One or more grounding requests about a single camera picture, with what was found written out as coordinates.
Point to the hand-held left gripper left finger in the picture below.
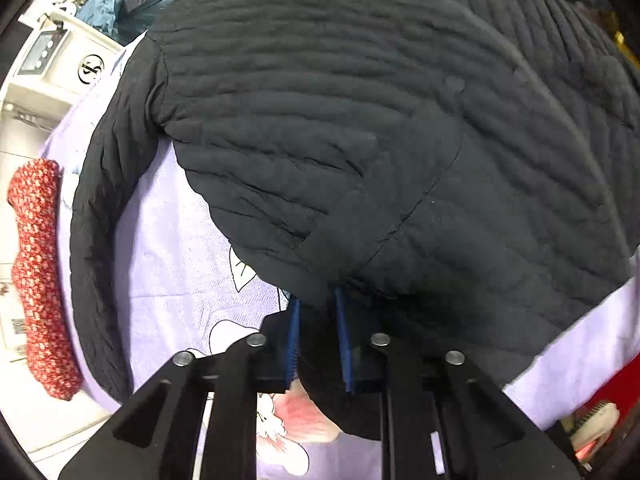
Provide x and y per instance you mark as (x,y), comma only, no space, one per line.
(292,342)

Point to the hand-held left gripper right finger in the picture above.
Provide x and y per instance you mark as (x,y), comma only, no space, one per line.
(345,347)

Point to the black quilted jacket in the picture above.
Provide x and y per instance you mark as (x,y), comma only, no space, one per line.
(350,135)

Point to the purple floral bedsheet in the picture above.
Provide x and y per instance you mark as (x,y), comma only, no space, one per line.
(170,260)

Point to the red patterned cloth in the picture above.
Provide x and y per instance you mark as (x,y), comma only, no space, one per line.
(40,285)

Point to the white brush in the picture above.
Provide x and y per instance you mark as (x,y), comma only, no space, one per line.
(597,422)

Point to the white cabinet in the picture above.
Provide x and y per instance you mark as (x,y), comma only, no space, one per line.
(65,67)

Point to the blue denim cloth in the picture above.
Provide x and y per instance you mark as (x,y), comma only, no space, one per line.
(102,2)

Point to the yellow object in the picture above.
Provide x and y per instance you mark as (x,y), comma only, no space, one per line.
(625,45)

